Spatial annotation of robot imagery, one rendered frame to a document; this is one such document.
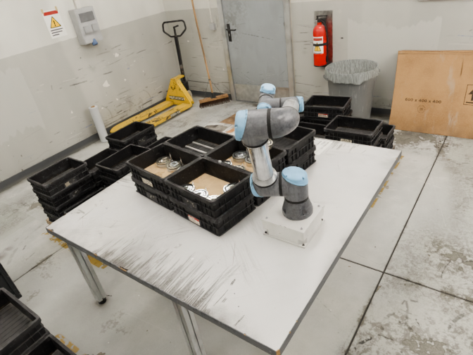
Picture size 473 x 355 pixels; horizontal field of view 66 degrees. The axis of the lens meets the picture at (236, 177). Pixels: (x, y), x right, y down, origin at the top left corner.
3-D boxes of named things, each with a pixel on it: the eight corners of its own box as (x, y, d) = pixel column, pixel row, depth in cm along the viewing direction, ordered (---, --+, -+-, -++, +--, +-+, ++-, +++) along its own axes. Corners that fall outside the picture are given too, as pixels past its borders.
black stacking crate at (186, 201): (255, 193, 198) (253, 175, 192) (216, 222, 181) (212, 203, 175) (206, 173, 223) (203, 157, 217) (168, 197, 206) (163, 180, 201)
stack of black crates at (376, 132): (381, 167, 322) (383, 120, 299) (369, 184, 303) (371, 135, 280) (337, 159, 345) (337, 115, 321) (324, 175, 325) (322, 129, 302)
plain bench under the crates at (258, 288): (393, 234, 271) (402, 150, 235) (291, 444, 167) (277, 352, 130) (222, 187, 359) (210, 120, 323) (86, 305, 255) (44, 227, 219)
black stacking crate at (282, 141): (317, 146, 232) (316, 130, 226) (288, 167, 215) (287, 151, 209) (268, 134, 257) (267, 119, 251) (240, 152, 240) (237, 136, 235)
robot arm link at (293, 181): (309, 201, 170) (307, 177, 163) (279, 202, 173) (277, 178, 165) (309, 187, 180) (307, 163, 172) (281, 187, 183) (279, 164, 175)
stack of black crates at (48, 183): (85, 197, 352) (67, 156, 329) (104, 204, 335) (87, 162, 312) (48, 221, 326) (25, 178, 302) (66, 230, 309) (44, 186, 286)
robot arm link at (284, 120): (300, 108, 130) (303, 90, 175) (269, 110, 132) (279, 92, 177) (301, 140, 134) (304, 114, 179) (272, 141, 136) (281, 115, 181)
